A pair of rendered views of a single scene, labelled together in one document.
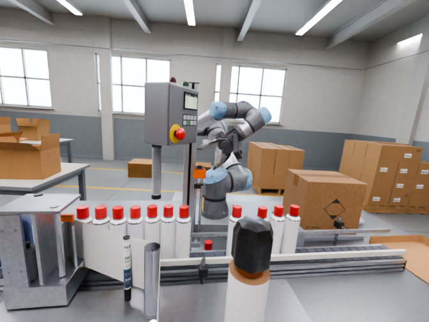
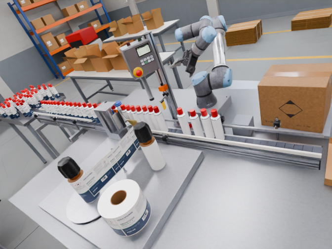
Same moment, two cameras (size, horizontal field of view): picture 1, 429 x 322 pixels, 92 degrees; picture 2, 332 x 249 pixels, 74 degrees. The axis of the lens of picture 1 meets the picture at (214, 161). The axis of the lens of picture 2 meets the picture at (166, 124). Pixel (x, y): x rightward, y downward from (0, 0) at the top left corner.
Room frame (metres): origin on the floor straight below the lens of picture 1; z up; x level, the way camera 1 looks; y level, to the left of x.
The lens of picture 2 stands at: (-0.07, -0.95, 1.74)
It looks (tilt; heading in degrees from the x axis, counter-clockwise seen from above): 33 degrees down; 55
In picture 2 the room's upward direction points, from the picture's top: 22 degrees counter-clockwise
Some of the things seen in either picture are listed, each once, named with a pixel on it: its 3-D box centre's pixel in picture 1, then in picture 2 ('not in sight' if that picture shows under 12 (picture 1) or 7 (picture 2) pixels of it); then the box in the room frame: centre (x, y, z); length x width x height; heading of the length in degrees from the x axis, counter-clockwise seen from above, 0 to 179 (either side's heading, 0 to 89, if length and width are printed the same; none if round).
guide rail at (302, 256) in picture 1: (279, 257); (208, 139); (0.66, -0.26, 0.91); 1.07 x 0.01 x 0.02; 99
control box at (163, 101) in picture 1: (173, 115); (140, 58); (0.72, 0.15, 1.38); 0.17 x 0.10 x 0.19; 154
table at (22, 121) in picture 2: not in sight; (51, 131); (0.37, 2.37, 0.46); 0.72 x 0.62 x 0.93; 99
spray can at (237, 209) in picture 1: (235, 232); (183, 122); (0.67, -0.09, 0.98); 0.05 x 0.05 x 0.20
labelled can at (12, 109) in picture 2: not in sight; (24, 101); (0.36, 2.49, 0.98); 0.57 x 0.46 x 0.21; 9
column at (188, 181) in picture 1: (189, 172); (165, 84); (0.79, 0.10, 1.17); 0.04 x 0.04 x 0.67; 9
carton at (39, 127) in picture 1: (32, 129); (152, 20); (3.70, 3.30, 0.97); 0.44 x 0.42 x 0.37; 0
